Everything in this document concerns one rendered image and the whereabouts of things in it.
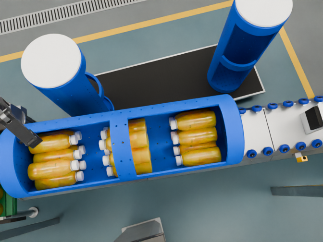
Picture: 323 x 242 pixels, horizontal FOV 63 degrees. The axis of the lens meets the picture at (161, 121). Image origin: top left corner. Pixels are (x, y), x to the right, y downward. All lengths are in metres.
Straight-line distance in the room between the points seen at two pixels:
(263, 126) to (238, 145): 0.37
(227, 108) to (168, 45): 1.59
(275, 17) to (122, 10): 1.63
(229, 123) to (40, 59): 0.91
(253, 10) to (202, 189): 1.34
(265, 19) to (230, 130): 0.67
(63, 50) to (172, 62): 1.11
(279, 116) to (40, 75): 1.13
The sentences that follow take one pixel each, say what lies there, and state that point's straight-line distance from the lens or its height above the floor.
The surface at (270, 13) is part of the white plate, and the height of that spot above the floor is 1.04.
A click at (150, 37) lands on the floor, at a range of 2.54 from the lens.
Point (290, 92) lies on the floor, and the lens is 2.54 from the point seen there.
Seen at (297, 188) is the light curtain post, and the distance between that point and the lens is 1.90.
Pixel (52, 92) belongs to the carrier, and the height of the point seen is 0.99.
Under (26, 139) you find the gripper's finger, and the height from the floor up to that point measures 1.60.
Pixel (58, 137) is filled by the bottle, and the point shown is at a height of 1.12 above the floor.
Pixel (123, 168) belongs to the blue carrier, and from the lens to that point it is 0.97.
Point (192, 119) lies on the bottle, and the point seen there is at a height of 1.13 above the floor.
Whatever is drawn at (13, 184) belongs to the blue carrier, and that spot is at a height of 1.20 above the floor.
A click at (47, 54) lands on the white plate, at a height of 1.04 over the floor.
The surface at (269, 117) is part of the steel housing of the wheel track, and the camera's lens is 1.36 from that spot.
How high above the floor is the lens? 2.14
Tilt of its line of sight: 75 degrees down
